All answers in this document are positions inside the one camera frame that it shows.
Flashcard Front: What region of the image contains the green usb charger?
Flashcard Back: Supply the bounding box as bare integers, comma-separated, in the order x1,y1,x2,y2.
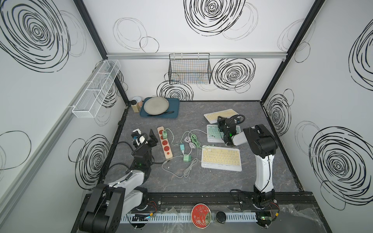
183,155,191,163
162,130,167,139

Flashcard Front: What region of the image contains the green wireless keyboard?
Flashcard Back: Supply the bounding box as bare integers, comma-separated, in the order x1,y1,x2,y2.
207,124,233,144

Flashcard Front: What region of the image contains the yellow wireless keyboard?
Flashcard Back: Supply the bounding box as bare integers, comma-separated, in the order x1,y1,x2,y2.
204,109,238,124
201,146,242,172

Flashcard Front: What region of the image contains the green charging cable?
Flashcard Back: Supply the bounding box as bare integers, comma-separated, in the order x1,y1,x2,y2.
164,129,208,149

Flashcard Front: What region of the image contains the white charging cable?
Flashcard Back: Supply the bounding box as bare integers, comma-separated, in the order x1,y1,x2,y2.
161,135,203,178

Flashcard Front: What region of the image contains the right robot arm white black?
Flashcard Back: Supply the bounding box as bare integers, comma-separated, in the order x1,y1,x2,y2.
217,114,279,209

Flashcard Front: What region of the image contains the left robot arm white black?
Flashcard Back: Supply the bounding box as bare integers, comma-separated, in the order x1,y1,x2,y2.
78,129,158,233

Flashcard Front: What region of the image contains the beige power strip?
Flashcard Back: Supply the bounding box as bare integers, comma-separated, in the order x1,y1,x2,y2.
157,126,173,160

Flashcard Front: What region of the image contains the black knife on tray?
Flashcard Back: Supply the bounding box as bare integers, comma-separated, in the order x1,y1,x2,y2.
147,111,174,117

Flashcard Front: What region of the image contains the teal tray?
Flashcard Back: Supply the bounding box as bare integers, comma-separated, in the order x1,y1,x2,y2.
140,97,180,119

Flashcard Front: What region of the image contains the grey round plate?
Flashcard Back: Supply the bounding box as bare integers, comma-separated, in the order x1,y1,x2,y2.
143,97,170,115

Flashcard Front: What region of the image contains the red round emergency button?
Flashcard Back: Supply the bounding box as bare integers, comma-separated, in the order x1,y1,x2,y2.
191,203,212,229

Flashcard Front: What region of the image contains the black round knob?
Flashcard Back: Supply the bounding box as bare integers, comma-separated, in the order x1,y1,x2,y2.
216,211,227,224

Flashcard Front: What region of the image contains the black power strip cord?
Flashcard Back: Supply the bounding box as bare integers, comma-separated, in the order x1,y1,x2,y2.
104,141,167,175

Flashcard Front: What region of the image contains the white slotted cable duct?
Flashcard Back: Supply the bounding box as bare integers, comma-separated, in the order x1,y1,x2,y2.
120,212,257,224

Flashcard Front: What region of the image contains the black wire wall basket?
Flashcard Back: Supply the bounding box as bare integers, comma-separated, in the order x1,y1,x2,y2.
168,53,212,84

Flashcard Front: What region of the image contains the white wire wall shelf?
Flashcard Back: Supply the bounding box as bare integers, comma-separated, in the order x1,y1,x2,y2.
72,60,121,118

